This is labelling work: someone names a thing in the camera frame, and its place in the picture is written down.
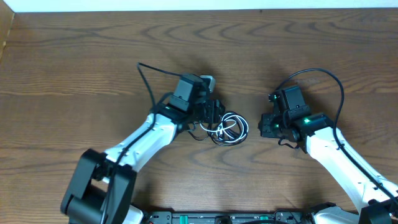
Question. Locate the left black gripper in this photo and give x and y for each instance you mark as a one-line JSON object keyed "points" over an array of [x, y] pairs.
{"points": [[212, 111]]}

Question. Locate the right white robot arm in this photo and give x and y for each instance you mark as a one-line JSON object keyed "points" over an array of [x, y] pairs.
{"points": [[373, 196]]}

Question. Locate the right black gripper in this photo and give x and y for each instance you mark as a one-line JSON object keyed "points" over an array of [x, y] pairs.
{"points": [[267, 125]]}

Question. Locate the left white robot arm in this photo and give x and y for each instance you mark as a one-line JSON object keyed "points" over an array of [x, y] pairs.
{"points": [[101, 187]]}

